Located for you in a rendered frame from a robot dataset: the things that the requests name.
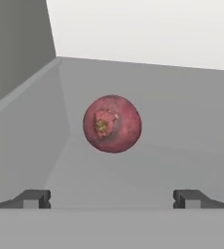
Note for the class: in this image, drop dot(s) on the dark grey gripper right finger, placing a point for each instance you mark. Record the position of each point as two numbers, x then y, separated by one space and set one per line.
191 196

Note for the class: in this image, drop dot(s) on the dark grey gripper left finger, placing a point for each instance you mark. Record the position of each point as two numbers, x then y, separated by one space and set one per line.
32 196

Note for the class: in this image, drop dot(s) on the grey fridge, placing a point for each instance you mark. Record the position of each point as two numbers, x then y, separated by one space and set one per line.
156 155

